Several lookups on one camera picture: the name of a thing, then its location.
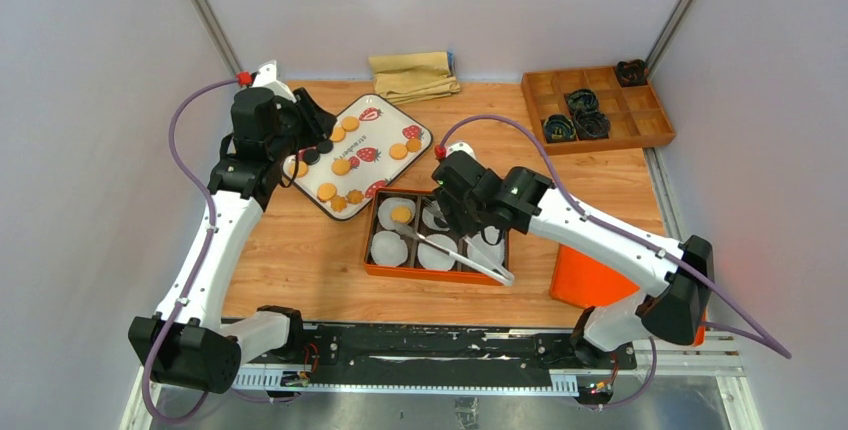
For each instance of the black sandwich cookie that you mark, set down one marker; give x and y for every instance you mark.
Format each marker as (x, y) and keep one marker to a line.
(310, 156)
(325, 147)

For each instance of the round yellow cookie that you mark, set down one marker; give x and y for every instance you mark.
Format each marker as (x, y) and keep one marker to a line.
(298, 169)
(341, 167)
(338, 134)
(401, 214)
(326, 192)
(398, 151)
(350, 124)

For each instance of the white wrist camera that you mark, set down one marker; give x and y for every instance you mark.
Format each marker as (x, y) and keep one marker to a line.
(267, 76)
(443, 151)

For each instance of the dark rolled item in corner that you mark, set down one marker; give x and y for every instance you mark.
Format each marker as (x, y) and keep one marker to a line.
(632, 73)

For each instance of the wooden compartment organizer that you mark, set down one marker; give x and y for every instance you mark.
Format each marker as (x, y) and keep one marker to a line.
(636, 114)

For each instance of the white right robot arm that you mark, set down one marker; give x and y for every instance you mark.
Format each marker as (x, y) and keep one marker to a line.
(539, 206)

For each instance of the white paper cup front left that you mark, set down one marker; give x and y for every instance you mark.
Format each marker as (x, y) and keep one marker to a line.
(388, 249)

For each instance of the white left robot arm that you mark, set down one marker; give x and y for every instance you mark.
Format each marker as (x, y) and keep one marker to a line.
(185, 343)

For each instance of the white paper cup front right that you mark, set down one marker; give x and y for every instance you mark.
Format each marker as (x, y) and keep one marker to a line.
(490, 256)

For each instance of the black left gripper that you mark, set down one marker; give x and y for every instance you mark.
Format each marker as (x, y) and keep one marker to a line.
(318, 123)

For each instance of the orange box lid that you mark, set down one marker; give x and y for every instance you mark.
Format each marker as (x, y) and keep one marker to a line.
(590, 281)

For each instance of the white paper cup front middle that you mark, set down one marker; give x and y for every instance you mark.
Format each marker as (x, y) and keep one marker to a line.
(433, 259)

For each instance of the swirl yellow cookie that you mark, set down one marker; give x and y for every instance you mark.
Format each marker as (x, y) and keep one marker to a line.
(413, 145)

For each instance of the flower yellow cookie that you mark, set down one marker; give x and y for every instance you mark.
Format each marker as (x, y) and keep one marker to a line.
(338, 203)
(354, 197)

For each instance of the white paper cup back middle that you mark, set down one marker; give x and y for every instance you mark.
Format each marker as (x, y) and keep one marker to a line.
(433, 221)

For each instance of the white paper cup back left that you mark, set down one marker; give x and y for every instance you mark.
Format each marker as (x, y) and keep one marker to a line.
(387, 205)

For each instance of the white paper cup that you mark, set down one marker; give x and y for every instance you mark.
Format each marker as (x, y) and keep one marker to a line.
(388, 249)
(387, 205)
(433, 221)
(490, 256)
(433, 259)

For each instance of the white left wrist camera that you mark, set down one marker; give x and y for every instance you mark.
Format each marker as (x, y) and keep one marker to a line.
(267, 76)

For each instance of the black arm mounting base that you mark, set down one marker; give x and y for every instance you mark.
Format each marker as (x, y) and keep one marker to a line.
(361, 357)

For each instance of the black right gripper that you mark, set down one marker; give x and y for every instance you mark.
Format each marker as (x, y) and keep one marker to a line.
(452, 214)

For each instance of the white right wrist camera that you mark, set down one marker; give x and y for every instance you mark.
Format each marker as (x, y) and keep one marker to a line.
(443, 151)

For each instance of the white strawberry tray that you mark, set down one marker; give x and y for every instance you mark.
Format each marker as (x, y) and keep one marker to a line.
(381, 125)

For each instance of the orange compartment cookie box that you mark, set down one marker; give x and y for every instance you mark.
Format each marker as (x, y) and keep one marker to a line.
(407, 238)

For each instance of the folded yellow cloth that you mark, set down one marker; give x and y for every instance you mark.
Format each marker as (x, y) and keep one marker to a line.
(408, 78)

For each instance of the metal tongs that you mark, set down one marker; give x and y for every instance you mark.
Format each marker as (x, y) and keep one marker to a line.
(418, 232)

